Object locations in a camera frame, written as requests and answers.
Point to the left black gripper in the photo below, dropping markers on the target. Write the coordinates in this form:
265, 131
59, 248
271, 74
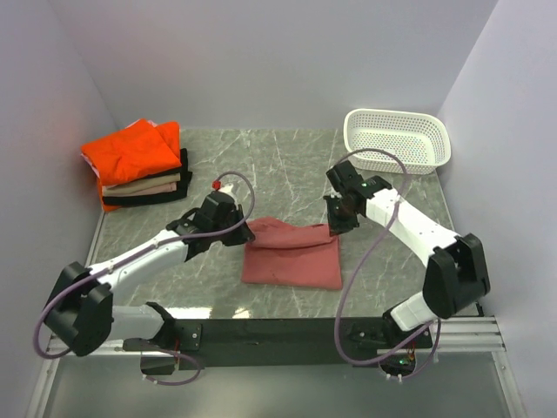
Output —
244, 234

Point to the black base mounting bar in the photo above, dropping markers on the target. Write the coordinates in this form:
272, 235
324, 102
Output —
281, 342

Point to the orange folded t shirt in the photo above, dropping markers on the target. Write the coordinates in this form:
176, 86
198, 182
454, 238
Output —
141, 149

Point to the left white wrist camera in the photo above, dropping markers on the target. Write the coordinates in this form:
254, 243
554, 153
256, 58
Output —
229, 189

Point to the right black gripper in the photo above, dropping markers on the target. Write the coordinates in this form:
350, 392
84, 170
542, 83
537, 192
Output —
335, 225

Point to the pink red t shirt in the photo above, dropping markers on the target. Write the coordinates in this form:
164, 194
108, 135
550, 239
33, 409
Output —
293, 256

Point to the beige folded t shirt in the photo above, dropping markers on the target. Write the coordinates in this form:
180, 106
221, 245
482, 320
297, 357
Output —
143, 187

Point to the aluminium rail frame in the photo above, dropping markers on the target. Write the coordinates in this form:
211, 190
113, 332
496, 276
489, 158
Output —
459, 334

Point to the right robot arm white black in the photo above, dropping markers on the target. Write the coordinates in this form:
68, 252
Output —
456, 268

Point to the white perforated plastic basket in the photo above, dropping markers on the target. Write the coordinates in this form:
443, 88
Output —
420, 141

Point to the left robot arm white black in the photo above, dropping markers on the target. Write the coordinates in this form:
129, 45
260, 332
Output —
84, 309

